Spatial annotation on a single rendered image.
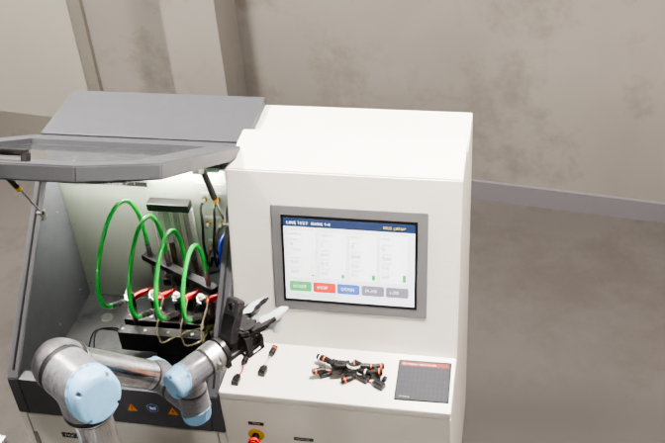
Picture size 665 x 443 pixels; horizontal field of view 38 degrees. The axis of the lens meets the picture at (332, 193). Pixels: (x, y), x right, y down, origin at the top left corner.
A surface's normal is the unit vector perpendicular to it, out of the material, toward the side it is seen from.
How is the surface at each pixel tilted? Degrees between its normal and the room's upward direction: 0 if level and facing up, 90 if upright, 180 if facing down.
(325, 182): 76
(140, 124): 0
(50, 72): 90
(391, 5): 90
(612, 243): 0
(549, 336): 0
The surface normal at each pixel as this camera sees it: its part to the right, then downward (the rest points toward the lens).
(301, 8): -0.30, 0.58
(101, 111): -0.07, -0.80
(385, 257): -0.18, 0.38
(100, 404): 0.72, 0.26
